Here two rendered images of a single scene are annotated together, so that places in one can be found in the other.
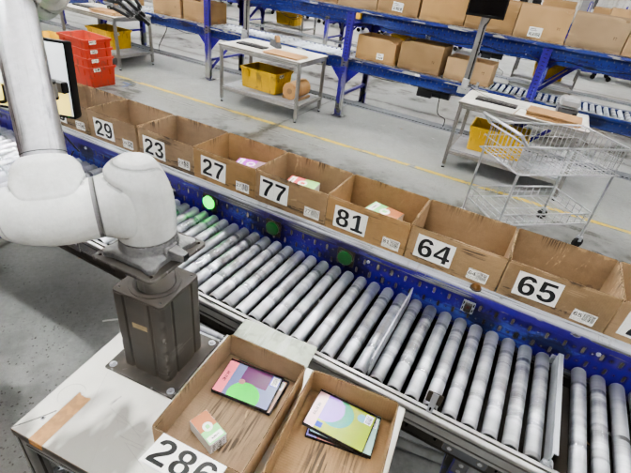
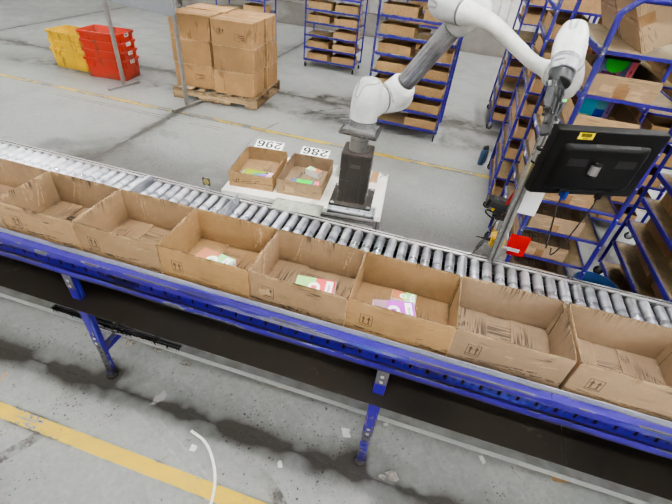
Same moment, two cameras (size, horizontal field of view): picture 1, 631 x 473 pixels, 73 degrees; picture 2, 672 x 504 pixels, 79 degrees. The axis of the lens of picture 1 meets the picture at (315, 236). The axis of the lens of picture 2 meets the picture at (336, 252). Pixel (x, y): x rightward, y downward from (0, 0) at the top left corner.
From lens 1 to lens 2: 314 cm
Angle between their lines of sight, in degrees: 107
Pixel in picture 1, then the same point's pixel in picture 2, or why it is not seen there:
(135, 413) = not seen: hidden behind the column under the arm
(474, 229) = (111, 245)
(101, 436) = not seen: hidden behind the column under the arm
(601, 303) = (62, 181)
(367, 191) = (228, 278)
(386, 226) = (218, 222)
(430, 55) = not seen: outside the picture
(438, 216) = (146, 254)
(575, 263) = (26, 221)
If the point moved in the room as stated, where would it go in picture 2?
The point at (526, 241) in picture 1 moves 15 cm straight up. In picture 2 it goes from (65, 228) to (52, 197)
